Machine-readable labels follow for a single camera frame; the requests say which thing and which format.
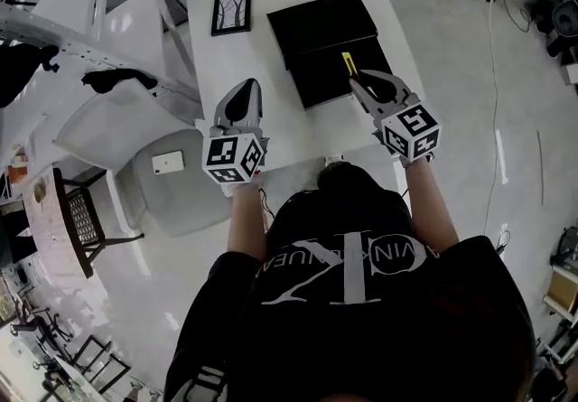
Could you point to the person's black printed t-shirt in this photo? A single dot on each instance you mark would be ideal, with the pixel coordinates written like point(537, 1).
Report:
point(361, 337)

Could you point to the black office chair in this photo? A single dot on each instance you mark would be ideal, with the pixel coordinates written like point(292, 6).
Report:
point(40, 325)

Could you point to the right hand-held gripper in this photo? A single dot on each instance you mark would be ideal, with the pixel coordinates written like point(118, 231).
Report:
point(411, 133)

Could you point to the small orange box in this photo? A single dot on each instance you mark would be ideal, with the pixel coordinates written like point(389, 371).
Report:
point(19, 170)

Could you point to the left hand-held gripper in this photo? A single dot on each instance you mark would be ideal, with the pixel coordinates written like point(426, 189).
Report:
point(230, 156)

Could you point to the white smartphone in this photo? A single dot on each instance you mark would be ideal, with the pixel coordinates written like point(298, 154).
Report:
point(168, 162)

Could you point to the dark lattice wooden chair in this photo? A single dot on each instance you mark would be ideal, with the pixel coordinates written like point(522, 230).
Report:
point(81, 219)

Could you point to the black box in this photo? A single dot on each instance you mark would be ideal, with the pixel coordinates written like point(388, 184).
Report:
point(316, 30)

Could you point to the table with pink cloth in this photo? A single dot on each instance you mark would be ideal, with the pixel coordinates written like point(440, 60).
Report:
point(45, 219)

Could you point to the black metal frame stool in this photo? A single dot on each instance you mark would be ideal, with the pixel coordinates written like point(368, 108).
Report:
point(97, 364)

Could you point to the person's white shoe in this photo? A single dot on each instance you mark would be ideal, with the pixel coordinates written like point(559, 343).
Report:
point(333, 159)

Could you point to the black garment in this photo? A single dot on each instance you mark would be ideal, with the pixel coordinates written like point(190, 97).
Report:
point(113, 77)

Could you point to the black floor fan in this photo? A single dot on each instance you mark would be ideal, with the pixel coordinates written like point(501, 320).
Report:
point(564, 21)

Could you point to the black picture frame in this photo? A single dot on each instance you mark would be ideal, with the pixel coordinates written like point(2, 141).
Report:
point(231, 12)

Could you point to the person's black trousers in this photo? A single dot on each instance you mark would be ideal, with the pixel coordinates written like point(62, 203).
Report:
point(343, 179)

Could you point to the person's right forearm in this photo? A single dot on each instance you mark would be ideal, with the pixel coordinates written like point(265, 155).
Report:
point(429, 210)

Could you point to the person's left forearm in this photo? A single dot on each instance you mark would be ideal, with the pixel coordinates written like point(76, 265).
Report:
point(246, 224)

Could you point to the black bag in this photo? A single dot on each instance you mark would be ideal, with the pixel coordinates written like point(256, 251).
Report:
point(22, 70)

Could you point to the white perforated panel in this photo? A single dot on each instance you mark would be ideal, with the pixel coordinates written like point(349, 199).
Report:
point(90, 52)

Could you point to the white chair with grey seat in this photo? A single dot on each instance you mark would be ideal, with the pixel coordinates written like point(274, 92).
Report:
point(180, 201)

